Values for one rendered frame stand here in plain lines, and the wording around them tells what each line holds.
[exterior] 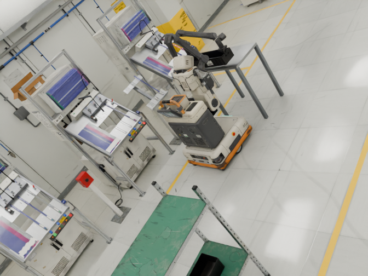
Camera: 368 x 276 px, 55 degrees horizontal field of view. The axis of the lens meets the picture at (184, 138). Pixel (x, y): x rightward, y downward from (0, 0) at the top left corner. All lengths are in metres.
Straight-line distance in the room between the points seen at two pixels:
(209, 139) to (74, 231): 1.99
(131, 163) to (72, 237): 1.21
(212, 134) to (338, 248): 1.74
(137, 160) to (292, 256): 2.70
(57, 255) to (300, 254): 2.79
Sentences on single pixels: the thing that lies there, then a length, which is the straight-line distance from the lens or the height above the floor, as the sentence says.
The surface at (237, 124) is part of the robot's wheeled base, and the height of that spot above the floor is 0.26.
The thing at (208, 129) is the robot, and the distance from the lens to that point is 3.83.
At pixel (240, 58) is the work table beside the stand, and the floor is 0.80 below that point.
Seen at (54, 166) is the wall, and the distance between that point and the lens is 6.20.
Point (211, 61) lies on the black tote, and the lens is 4.12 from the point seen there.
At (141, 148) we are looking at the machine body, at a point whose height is 0.28.
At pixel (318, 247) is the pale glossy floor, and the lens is 3.00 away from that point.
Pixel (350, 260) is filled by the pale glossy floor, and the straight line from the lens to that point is 2.88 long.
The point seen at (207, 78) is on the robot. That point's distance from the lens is 4.02.
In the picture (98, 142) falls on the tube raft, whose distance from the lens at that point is 4.49.
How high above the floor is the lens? 2.40
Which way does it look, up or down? 28 degrees down
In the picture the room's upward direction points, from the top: 38 degrees counter-clockwise
